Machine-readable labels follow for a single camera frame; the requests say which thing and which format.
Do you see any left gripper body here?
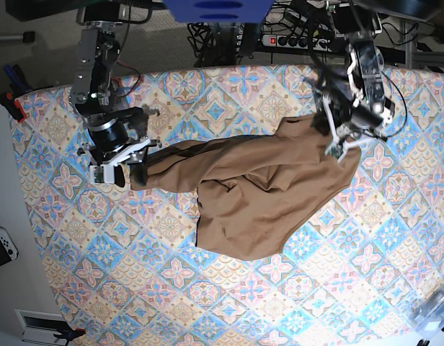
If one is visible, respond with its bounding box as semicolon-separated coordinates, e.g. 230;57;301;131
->
320;92;394;162

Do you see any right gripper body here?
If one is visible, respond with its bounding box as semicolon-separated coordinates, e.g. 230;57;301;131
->
77;115;161;184

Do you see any brown t-shirt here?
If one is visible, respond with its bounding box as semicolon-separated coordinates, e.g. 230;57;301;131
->
131;115;361;260

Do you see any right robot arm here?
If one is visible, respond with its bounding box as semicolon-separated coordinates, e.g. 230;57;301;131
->
69;1;161;187

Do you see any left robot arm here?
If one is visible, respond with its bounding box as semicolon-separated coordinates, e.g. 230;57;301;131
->
307;1;395;161

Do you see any white power strip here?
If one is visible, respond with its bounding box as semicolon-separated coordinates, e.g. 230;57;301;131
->
261;34;331;52

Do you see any patterned colourful tablecloth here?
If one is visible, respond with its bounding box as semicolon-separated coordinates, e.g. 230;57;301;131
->
11;68;444;345

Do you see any red black clamp upper left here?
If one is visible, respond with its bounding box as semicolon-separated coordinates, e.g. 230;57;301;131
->
0;92;27;123

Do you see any game console with white controller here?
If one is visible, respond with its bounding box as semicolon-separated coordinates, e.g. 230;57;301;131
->
0;227;19;267

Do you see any black clamp lower left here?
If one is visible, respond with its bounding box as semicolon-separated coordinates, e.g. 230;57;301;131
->
53;328;86;344

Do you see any white floor vent box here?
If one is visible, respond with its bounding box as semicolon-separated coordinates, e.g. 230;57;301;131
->
14;309;69;345

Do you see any clear plastic box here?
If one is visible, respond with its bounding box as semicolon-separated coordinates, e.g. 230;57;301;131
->
409;285;444;339

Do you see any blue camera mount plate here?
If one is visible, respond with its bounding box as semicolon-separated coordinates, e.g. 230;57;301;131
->
163;0;273;23

